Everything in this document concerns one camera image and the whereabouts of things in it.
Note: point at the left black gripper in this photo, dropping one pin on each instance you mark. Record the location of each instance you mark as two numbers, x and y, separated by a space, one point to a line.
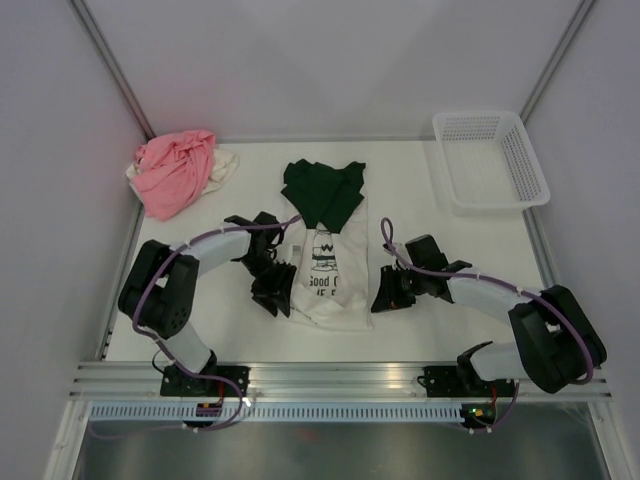
277 294

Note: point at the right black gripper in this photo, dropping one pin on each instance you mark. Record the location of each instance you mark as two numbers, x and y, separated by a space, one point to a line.
388 296

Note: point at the white and green t-shirt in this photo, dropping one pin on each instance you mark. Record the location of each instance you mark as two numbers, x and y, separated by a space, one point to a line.
331 286

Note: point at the pink t-shirt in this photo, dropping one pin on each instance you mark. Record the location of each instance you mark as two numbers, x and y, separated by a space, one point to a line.
172 171

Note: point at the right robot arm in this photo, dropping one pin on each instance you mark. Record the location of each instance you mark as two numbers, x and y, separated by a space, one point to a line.
554 342

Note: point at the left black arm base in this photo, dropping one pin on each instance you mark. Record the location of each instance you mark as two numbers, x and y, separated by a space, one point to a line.
175 383

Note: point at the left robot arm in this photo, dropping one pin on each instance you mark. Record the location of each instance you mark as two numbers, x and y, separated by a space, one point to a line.
159 292

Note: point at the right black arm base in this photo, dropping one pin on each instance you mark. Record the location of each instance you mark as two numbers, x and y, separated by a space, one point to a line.
444 382

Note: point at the cream white t-shirt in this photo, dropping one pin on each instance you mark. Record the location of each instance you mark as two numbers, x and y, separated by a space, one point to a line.
224 166

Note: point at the white plastic basket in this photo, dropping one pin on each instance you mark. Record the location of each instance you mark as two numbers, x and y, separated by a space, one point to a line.
489 164

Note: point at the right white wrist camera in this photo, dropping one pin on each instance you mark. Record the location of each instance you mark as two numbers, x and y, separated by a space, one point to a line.
398 250

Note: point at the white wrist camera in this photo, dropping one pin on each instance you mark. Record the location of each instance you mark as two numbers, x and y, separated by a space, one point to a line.
293 253
398 250

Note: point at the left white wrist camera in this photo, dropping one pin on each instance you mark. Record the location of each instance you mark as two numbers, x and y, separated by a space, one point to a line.
293 253

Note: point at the aluminium mounting rail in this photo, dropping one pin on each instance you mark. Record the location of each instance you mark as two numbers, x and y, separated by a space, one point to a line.
268 381

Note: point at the white slotted cable duct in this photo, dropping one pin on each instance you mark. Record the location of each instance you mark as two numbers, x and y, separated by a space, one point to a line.
281 412

